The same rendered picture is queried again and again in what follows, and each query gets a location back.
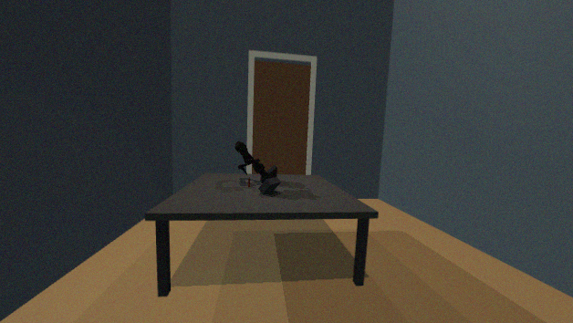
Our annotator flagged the grey sloped panel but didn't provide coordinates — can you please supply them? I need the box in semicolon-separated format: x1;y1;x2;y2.
258;177;281;197

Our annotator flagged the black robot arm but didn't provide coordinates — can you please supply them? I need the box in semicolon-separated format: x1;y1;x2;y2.
235;141;268;178

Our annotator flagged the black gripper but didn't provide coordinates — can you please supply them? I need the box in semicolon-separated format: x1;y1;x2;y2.
238;155;260;175

